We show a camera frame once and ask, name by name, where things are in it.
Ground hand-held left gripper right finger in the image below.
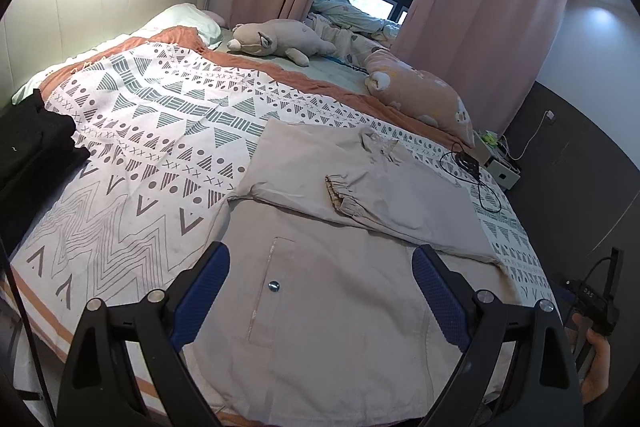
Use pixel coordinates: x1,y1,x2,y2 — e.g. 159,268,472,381
411,244,586,427

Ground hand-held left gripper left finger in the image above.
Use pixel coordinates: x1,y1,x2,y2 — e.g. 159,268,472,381
56,241,231,427

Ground beige jacket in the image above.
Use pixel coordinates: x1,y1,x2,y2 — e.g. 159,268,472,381
180,119,528,423

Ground black folded clothes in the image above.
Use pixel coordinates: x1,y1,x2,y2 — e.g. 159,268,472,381
0,89,92,208

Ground person's right hand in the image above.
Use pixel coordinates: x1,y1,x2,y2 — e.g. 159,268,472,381
570,313,612,405

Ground white nightstand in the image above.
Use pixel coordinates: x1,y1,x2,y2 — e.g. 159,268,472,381
470,134,522,190

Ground white patterned blanket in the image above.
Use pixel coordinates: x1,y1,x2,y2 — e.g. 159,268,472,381
0,42,551,423

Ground pink printed pillow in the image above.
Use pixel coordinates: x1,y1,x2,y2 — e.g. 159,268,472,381
362,49,476,148

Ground terracotta bedspread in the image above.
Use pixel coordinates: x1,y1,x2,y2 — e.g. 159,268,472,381
40,27,451,138

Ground green bed sheet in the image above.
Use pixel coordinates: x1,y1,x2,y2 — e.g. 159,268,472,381
205,27,373,95

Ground beige plush toy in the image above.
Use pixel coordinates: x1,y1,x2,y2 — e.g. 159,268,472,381
227,19,338,66

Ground white pillow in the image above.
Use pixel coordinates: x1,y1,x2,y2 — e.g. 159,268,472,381
145,4,224,48

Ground pale crumpled bedding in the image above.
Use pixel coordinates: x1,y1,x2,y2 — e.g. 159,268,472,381
307,0,401,50

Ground black charger with cable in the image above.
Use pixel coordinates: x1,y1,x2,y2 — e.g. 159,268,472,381
439,142,503,212

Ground black cable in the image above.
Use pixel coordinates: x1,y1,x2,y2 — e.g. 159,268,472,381
0,252,53,408

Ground white wall charger cable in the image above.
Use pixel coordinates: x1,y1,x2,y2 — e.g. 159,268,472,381
507,109,558,160

